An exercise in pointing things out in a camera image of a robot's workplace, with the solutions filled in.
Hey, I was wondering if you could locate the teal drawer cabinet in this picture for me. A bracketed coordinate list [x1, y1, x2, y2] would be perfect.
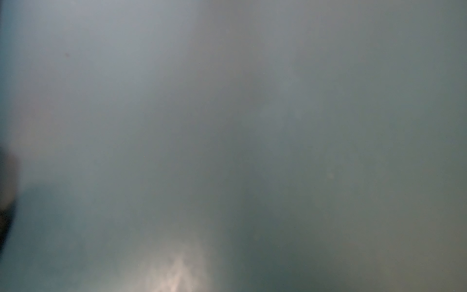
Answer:
[1, 1, 467, 292]

